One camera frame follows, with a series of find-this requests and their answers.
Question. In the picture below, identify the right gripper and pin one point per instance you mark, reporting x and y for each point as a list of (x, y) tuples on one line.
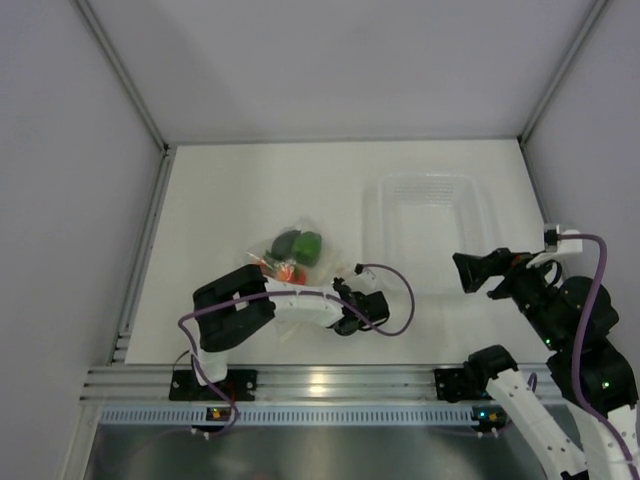
[(474, 269)]

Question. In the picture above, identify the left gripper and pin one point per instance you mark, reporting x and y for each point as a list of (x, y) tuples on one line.
[(338, 280)]

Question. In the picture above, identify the clear zip top bag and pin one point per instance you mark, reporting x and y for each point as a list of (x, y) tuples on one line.
[(301, 266)]

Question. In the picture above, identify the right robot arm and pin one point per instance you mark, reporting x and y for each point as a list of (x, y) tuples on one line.
[(573, 319)]

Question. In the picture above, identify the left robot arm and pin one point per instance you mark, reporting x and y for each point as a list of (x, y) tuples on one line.
[(234, 307)]

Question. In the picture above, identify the fake dark green vegetable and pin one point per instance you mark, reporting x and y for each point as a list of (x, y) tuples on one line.
[(282, 245)]

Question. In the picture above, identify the clear plastic basket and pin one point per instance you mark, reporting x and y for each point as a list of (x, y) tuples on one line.
[(416, 222)]

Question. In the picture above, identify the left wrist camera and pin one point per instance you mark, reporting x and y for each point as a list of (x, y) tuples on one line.
[(363, 280)]

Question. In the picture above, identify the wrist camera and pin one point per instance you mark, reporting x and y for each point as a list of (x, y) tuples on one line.
[(363, 280), (560, 243)]

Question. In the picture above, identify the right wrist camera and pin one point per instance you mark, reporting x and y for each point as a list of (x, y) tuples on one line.
[(560, 243)]

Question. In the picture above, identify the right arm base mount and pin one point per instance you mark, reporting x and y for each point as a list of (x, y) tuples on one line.
[(457, 384)]

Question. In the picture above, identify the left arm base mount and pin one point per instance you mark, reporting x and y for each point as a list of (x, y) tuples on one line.
[(239, 385)]

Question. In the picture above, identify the aluminium mounting rail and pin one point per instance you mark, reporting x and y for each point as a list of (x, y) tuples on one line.
[(276, 384)]

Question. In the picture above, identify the slotted cable duct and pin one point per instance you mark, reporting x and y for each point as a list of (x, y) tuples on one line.
[(280, 415)]

